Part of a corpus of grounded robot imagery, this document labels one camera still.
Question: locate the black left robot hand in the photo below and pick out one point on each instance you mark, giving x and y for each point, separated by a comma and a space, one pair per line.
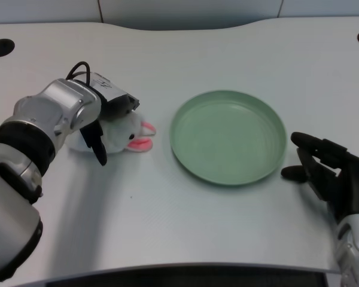
116, 101

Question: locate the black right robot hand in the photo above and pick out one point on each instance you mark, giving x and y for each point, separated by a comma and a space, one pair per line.
341, 179

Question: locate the white rabbit doll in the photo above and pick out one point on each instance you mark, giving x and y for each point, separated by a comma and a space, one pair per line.
122, 134

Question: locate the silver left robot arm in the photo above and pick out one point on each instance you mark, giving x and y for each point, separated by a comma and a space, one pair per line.
48, 113

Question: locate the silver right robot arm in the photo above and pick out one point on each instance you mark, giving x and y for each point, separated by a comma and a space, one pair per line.
354, 251

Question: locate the green round plate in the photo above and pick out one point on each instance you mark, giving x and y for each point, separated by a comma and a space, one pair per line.
227, 140

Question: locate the black robot torso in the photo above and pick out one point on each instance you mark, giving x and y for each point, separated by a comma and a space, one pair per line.
191, 276

